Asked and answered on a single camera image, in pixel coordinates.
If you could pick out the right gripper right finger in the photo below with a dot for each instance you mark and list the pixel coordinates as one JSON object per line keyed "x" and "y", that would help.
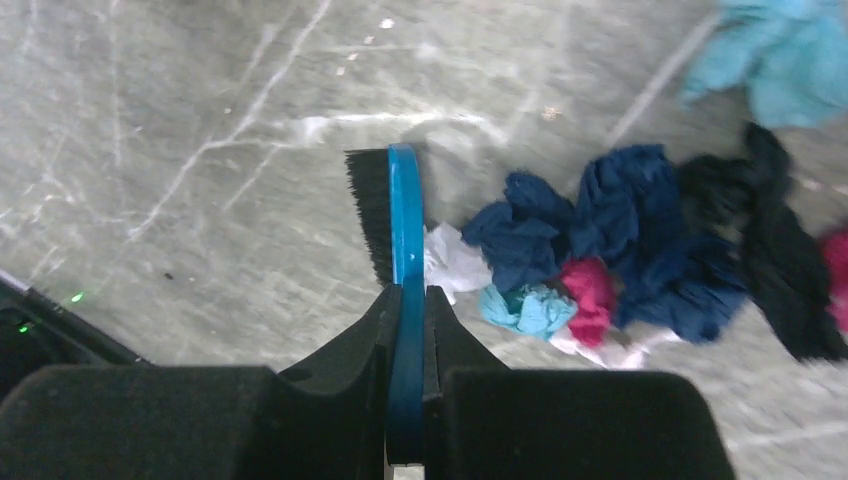
{"x": 484, "y": 420}

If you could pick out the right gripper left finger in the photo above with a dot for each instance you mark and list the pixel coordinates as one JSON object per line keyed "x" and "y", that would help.
{"x": 323, "y": 418}

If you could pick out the blue hand brush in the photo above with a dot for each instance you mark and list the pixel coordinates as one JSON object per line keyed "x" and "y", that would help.
{"x": 386, "y": 186}

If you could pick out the light blue paper scrap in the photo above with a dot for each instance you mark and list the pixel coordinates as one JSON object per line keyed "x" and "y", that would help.
{"x": 533, "y": 310}

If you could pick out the long white paper scrap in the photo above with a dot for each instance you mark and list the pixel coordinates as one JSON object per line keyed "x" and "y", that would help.
{"x": 453, "y": 265}

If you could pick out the small magenta paper scrap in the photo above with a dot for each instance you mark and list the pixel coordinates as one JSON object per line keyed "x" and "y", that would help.
{"x": 592, "y": 289}

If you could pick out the navy paper scrap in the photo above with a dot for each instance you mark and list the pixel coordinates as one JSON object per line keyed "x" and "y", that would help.
{"x": 524, "y": 237}

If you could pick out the dark blue front scrap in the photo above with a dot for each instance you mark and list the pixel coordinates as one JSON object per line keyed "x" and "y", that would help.
{"x": 629, "y": 214}

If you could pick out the black paper scrap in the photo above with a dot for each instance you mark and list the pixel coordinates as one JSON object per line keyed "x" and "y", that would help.
{"x": 783, "y": 269}

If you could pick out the pink paper scrap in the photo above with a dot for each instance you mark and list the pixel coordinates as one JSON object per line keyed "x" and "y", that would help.
{"x": 833, "y": 247}

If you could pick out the teal paper scrap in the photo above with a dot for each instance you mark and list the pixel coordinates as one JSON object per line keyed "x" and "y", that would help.
{"x": 789, "y": 56}

